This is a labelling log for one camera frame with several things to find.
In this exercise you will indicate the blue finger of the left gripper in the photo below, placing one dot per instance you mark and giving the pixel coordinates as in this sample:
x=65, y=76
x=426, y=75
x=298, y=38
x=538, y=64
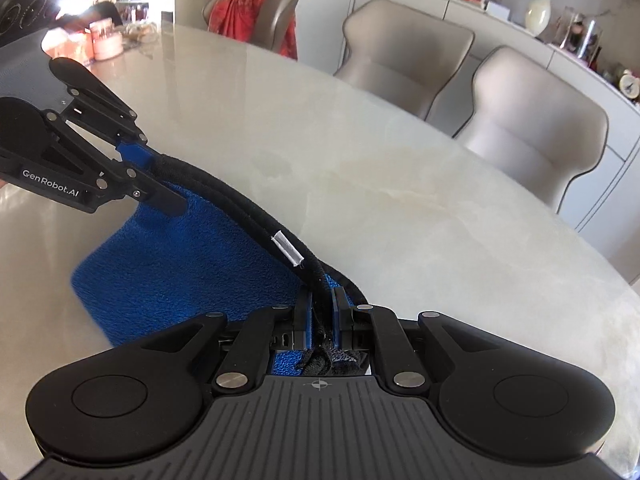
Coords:
x=119, y=179
x=107, y=105

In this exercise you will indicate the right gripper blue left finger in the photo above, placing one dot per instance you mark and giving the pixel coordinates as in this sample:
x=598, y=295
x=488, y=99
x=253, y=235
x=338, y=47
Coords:
x=264, y=333

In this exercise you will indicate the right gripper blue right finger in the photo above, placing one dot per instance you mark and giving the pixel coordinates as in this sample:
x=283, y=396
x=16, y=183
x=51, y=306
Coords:
x=377, y=332

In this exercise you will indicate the grey and blue towel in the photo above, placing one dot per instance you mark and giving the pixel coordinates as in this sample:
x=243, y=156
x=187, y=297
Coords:
x=224, y=254

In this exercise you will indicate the chair with red cloth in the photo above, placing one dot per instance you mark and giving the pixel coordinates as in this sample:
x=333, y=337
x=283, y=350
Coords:
x=268, y=24

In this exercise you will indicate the beige chair near sideboard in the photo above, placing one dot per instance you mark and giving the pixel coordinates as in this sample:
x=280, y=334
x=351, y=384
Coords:
x=535, y=128

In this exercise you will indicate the white sideboard cabinet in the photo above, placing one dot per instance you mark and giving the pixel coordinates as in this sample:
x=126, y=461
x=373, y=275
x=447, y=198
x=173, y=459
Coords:
x=603, y=205

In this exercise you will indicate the white alarm clock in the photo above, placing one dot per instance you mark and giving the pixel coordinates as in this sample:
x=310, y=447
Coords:
x=629, y=85

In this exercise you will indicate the white ceramic vase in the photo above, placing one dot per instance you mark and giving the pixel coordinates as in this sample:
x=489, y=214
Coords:
x=537, y=16

